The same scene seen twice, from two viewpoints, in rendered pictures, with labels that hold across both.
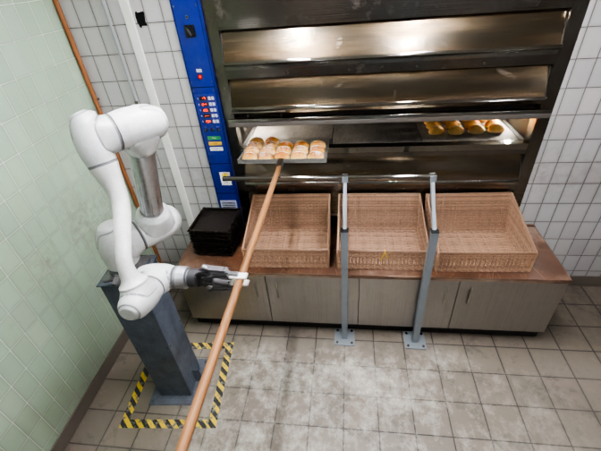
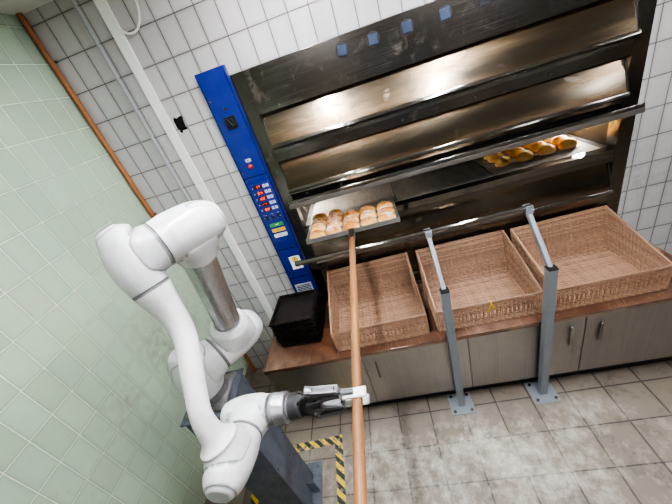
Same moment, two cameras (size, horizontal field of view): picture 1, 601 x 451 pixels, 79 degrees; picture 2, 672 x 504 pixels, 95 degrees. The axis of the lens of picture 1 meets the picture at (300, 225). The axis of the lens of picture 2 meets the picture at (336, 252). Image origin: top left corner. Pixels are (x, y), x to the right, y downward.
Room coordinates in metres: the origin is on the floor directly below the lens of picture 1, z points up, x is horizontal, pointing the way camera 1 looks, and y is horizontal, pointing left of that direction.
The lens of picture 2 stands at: (0.46, 0.15, 1.99)
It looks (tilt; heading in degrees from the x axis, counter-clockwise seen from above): 30 degrees down; 2
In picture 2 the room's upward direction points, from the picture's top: 19 degrees counter-clockwise
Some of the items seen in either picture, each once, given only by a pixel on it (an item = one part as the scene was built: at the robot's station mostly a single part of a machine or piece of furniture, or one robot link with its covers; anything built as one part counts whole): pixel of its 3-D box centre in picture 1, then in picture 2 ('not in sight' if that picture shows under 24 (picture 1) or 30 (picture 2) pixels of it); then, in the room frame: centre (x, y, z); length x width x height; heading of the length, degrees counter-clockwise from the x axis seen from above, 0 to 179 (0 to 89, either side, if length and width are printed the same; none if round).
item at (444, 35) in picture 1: (383, 38); (433, 78); (2.14, -0.53, 1.80); 1.79 x 0.11 x 0.19; 81
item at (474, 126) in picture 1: (456, 114); (514, 142); (2.48, -1.18, 1.21); 0.61 x 0.48 x 0.06; 171
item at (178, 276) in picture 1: (182, 276); (281, 407); (1.06, 0.48, 1.20); 0.09 x 0.06 x 0.09; 171
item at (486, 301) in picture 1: (357, 278); (456, 334); (1.87, -0.38, 0.29); 2.42 x 0.56 x 0.58; 81
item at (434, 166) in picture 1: (376, 168); (449, 215); (2.14, -0.53, 1.02); 1.79 x 0.11 x 0.19; 81
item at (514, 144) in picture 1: (376, 148); (446, 193); (2.16, -0.54, 1.16); 1.80 x 0.06 x 0.04; 81
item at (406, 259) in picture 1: (379, 229); (472, 278); (1.87, -0.52, 0.72); 0.56 x 0.49 x 0.28; 81
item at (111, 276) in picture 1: (123, 268); (208, 395); (1.34, 0.87, 1.03); 0.22 x 0.18 x 0.06; 175
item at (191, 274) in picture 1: (200, 277); (304, 404); (1.05, 0.41, 1.20); 0.09 x 0.07 x 0.08; 81
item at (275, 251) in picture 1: (289, 228); (373, 299); (1.96, 0.08, 0.72); 0.56 x 0.49 x 0.28; 82
